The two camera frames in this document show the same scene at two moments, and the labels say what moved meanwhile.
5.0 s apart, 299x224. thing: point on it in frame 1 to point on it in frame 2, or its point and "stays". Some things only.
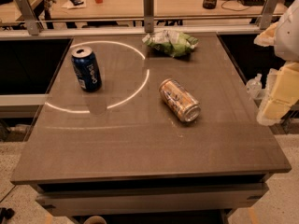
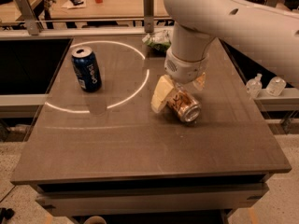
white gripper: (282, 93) to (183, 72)
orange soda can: (179, 100) stays
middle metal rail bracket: (149, 10) stays
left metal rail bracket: (30, 17) stays
